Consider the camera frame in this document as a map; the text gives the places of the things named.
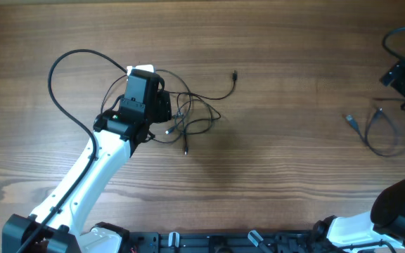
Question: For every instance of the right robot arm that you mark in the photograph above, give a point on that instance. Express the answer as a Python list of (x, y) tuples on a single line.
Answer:
[(383, 225)]

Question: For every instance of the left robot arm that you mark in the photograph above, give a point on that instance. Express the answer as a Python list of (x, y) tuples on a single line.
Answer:
[(56, 225)]

